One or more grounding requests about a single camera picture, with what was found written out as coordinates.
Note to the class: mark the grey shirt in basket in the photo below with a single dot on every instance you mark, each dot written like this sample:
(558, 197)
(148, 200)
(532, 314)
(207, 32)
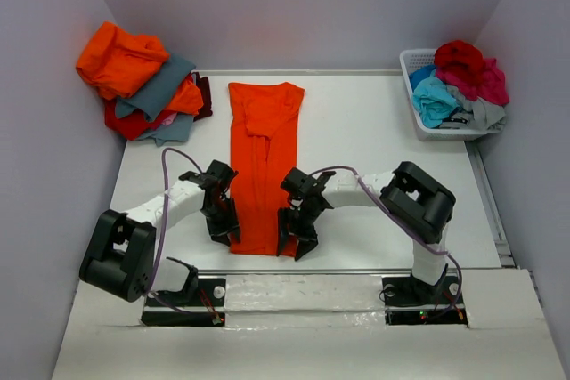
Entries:
(479, 115)

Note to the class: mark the orange t shirt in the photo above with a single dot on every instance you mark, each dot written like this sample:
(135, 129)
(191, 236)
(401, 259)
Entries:
(263, 151)

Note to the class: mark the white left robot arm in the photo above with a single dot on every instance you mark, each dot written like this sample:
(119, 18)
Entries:
(124, 254)

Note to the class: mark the red folded shirt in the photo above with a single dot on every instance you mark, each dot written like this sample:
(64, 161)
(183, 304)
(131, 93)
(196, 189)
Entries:
(187, 100)

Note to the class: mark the grey-blue folded shirt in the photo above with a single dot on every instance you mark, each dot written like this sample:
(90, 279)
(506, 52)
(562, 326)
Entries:
(155, 94)

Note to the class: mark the white plastic laundry basket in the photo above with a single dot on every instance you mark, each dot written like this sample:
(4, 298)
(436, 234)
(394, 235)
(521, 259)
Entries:
(410, 61)

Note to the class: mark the orange folded shirt on pile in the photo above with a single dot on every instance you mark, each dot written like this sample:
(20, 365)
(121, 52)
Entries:
(118, 64)

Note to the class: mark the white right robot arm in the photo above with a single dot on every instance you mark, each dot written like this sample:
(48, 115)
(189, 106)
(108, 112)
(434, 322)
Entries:
(411, 198)

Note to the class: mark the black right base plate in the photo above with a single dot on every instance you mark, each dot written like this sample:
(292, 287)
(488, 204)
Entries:
(409, 302)

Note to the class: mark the pink folded shirt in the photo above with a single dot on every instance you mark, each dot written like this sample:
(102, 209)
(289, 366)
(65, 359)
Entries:
(169, 119)

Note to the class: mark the dark maroon folded shirt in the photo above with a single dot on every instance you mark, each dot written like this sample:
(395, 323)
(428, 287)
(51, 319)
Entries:
(204, 87)

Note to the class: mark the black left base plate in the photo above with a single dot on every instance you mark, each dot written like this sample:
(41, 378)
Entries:
(203, 307)

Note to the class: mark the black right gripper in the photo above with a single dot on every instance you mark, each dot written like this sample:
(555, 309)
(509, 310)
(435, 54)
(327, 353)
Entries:
(308, 236)

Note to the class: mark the red shirt in basket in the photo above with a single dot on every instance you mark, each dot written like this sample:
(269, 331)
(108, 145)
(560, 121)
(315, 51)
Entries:
(460, 60)

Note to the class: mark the magenta shirt in basket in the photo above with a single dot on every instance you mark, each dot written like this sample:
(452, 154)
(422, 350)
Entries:
(492, 88)

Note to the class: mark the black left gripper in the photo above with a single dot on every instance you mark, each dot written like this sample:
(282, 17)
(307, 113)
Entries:
(217, 231)

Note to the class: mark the teal shirt in basket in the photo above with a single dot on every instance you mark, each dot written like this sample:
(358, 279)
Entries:
(430, 97)

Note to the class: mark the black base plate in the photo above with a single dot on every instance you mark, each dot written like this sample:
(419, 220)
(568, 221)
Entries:
(409, 302)
(203, 307)

